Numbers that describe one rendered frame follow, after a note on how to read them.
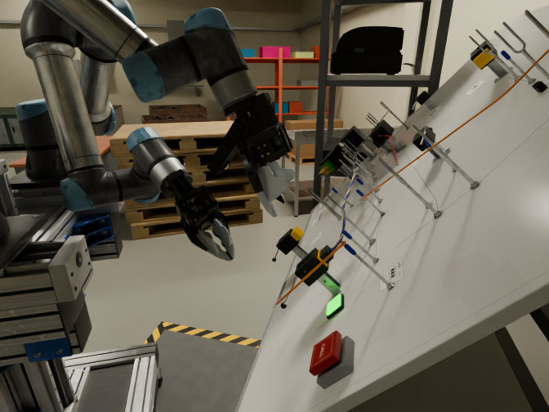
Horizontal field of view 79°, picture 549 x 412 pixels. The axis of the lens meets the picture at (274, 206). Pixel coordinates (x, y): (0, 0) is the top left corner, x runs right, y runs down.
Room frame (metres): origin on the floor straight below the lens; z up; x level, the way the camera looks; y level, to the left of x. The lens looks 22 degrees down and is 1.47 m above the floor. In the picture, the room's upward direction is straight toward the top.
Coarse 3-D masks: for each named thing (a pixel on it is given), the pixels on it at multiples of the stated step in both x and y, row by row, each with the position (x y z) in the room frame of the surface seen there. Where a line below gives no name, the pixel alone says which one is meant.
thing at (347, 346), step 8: (344, 344) 0.37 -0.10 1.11; (352, 344) 0.37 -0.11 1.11; (344, 352) 0.35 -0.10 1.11; (352, 352) 0.36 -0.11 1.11; (344, 360) 0.34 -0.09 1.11; (352, 360) 0.35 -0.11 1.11; (328, 368) 0.35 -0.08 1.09; (336, 368) 0.34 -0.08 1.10; (344, 368) 0.33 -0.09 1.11; (352, 368) 0.33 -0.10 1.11; (320, 376) 0.34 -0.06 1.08; (328, 376) 0.34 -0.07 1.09; (336, 376) 0.33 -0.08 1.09; (344, 376) 0.33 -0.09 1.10; (320, 384) 0.34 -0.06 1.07; (328, 384) 0.34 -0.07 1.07
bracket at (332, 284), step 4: (324, 276) 0.56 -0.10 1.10; (328, 276) 0.58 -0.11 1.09; (332, 276) 0.58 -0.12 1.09; (320, 280) 0.57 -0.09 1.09; (324, 280) 0.58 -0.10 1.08; (328, 280) 0.56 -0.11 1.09; (332, 280) 0.58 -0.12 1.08; (336, 280) 0.58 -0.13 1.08; (340, 280) 0.59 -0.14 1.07; (324, 284) 0.56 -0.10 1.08; (328, 284) 0.56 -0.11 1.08; (332, 284) 0.56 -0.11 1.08; (336, 284) 0.56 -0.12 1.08; (340, 284) 0.57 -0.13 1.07; (328, 288) 0.56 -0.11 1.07; (332, 288) 0.56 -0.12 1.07; (336, 288) 0.56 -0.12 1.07; (340, 288) 0.56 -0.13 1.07; (332, 292) 0.56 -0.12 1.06; (336, 292) 0.55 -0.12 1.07; (340, 292) 0.54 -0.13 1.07; (336, 296) 0.55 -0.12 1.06
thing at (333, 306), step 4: (340, 296) 0.52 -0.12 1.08; (332, 300) 0.52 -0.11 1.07; (336, 300) 0.51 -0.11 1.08; (340, 300) 0.51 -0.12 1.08; (328, 304) 0.52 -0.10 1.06; (332, 304) 0.51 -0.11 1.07; (336, 304) 0.50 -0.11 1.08; (340, 304) 0.49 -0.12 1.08; (328, 308) 0.51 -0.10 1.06; (332, 308) 0.50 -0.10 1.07; (336, 308) 0.49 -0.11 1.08; (340, 308) 0.49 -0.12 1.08; (328, 312) 0.50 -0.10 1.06; (332, 312) 0.49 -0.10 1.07; (336, 312) 0.49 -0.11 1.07; (328, 316) 0.49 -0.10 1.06; (332, 316) 0.49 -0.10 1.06
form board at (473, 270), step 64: (448, 128) 0.87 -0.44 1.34; (512, 128) 0.59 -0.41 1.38; (384, 192) 0.85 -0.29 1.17; (448, 192) 0.56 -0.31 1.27; (512, 192) 0.42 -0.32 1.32; (384, 256) 0.54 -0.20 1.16; (448, 256) 0.40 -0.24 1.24; (512, 256) 0.32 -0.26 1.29; (320, 320) 0.51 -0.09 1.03; (384, 320) 0.38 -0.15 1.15; (448, 320) 0.30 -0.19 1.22; (512, 320) 0.26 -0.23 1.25; (256, 384) 0.48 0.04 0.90; (384, 384) 0.29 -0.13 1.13
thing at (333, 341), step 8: (328, 336) 0.38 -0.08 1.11; (336, 336) 0.37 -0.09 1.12; (320, 344) 0.38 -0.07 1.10; (328, 344) 0.37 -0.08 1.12; (336, 344) 0.36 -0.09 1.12; (312, 352) 0.38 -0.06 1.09; (320, 352) 0.36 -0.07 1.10; (328, 352) 0.35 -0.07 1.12; (336, 352) 0.34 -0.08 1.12; (312, 360) 0.36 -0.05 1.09; (320, 360) 0.35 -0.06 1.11; (328, 360) 0.34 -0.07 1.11; (336, 360) 0.34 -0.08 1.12; (312, 368) 0.35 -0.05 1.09; (320, 368) 0.34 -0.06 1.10
